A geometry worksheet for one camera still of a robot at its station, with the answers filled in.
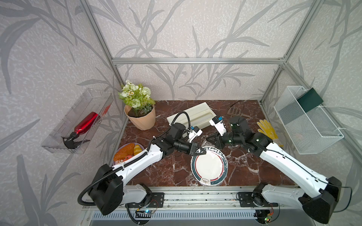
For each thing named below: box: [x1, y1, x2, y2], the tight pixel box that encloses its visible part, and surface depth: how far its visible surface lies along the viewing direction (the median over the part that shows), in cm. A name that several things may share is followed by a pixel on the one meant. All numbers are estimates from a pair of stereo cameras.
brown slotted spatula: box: [227, 106, 252, 119], surface depth 114 cm
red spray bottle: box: [60, 111, 99, 150], surface depth 63 cm
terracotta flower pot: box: [123, 104, 157, 131], surface depth 96 cm
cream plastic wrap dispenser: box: [166, 102, 217, 129], surface depth 106 cm
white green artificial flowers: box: [117, 79, 156, 113], surface depth 86 cm
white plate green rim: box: [190, 146, 229, 186], surface depth 68 cm
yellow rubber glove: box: [256, 119, 279, 140], surface depth 105 cm
